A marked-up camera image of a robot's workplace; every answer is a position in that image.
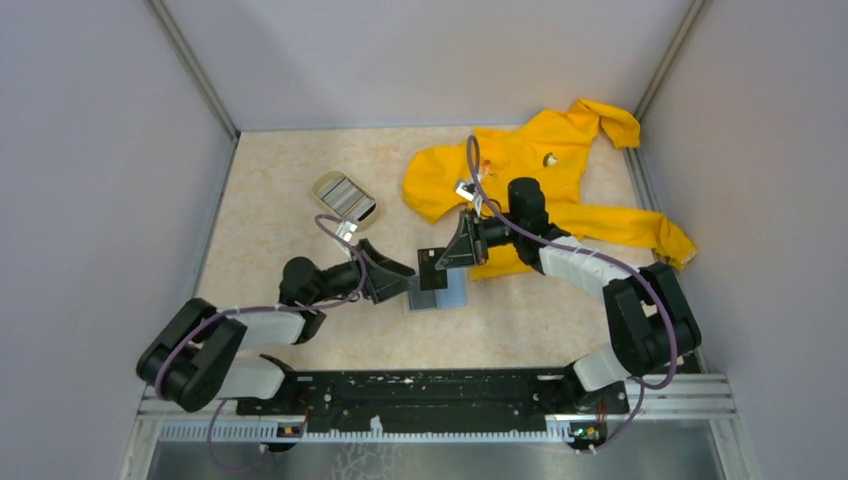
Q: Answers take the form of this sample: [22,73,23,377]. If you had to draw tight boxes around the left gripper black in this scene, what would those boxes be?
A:
[309,238,418,305]

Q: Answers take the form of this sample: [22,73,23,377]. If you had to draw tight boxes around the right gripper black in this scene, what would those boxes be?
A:
[435,208,523,271]

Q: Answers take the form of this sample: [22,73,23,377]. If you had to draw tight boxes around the beige oval card tray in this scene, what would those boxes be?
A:
[311,170,380,230]

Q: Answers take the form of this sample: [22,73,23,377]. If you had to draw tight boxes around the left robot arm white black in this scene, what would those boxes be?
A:
[135,240,416,414]

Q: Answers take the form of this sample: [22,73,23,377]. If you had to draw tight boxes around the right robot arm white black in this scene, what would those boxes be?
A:
[434,177,702,412]

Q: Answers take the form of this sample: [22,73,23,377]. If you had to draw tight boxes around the stack of cards in tray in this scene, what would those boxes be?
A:
[317,176,377,222]

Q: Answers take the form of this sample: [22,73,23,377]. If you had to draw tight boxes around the yellow jacket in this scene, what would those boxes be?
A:
[402,99,698,269]

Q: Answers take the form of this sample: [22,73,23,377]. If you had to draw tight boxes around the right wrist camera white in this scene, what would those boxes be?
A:
[455,180,482,203]

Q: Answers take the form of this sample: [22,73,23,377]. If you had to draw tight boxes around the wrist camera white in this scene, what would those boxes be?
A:
[335,220,358,244]
[455,180,482,203]

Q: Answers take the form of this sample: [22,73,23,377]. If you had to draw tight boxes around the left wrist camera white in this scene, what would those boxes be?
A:
[335,220,358,244]

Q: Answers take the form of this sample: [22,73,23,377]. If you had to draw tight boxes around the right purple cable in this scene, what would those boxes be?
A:
[465,135,681,455]

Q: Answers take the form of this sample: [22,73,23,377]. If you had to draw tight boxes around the aluminium front rail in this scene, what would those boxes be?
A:
[137,368,738,445]

